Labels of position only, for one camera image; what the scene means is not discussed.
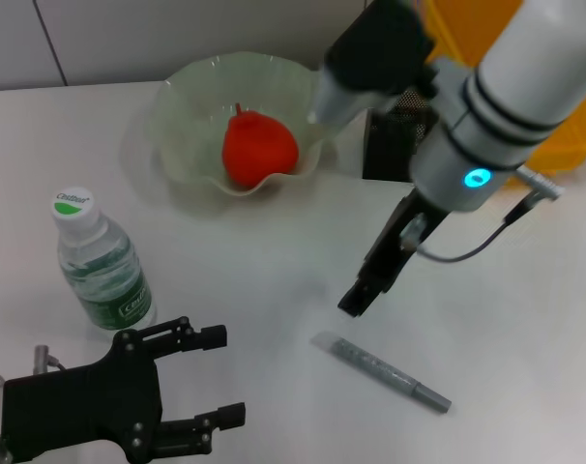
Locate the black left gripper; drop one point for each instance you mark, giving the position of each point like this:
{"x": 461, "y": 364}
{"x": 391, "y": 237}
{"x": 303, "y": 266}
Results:
{"x": 85, "y": 406}

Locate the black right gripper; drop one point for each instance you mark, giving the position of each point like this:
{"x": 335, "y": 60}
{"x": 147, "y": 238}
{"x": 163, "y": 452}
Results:
{"x": 399, "y": 241}

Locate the grey marker pen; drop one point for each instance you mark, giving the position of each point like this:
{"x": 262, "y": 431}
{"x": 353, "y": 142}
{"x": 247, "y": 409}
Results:
{"x": 380, "y": 371}

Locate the clear green-label water bottle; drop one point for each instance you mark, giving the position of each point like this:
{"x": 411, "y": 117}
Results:
{"x": 104, "y": 280}

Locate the red-orange toy orange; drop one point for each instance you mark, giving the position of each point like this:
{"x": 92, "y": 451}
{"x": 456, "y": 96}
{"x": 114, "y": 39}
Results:
{"x": 259, "y": 150}

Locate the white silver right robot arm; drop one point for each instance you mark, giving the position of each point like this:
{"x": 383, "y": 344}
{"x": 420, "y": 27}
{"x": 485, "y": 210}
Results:
{"x": 506, "y": 106}

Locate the black mesh pen holder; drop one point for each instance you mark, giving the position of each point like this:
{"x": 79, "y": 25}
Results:
{"x": 389, "y": 145}

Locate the pale green glass fruit plate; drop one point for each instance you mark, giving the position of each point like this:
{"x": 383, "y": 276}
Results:
{"x": 186, "y": 116}

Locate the yellow plastic bin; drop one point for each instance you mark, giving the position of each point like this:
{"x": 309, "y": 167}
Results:
{"x": 564, "y": 140}

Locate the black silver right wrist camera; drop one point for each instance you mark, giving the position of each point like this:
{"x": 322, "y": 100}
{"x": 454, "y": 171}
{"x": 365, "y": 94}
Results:
{"x": 370, "y": 53}

